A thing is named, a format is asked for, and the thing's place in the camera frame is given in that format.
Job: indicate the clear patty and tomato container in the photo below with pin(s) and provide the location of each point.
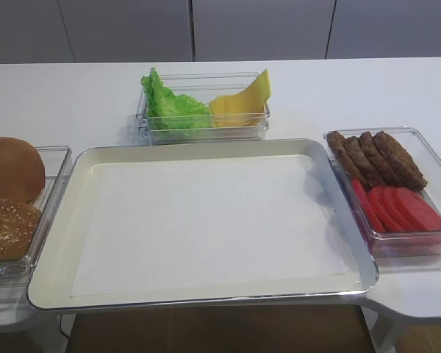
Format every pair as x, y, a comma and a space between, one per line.
399, 244

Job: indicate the red tomato slice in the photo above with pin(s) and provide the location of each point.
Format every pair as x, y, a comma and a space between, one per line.
399, 222
416, 210
372, 218
374, 197

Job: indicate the white metal tray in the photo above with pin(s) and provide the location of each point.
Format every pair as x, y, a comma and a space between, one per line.
50, 287

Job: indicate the white paper liner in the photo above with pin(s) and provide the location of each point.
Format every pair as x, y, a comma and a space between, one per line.
161, 225

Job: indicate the clear lettuce and cheese container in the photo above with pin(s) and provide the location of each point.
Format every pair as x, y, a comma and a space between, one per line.
204, 88

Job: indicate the stacked yellow cheese slices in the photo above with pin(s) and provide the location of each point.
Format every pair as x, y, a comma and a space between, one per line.
220, 119

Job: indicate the bun front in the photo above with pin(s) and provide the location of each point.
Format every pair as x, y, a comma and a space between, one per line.
22, 172

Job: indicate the sesame top bun right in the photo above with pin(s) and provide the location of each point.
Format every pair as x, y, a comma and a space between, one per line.
18, 223

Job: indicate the upright yellow cheese slice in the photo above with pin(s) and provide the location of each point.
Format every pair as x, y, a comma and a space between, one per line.
251, 99

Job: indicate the green lettuce leaf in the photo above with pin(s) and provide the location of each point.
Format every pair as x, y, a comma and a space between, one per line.
170, 111

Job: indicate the brown meat patty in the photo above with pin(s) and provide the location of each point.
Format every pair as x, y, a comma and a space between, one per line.
372, 153
400, 161
353, 147
336, 143

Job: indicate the clear bun container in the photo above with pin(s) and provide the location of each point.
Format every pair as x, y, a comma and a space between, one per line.
57, 163

